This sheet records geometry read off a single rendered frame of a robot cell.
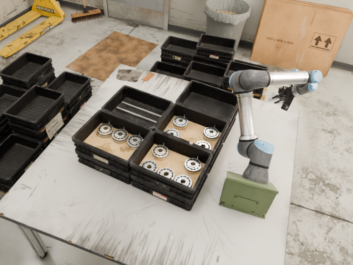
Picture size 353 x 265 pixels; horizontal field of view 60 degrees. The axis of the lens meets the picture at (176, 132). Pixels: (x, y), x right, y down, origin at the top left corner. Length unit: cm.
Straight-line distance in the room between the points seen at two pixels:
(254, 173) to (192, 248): 53
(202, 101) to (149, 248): 112
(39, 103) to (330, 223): 268
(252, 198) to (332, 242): 124
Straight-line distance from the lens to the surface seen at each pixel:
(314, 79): 196
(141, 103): 225
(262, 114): 251
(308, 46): 443
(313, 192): 309
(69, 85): 324
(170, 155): 190
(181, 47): 378
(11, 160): 284
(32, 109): 288
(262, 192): 172
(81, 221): 185
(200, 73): 337
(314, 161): 333
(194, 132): 205
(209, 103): 229
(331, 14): 435
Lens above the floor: 229
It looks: 46 degrees down
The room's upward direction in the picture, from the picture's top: 5 degrees clockwise
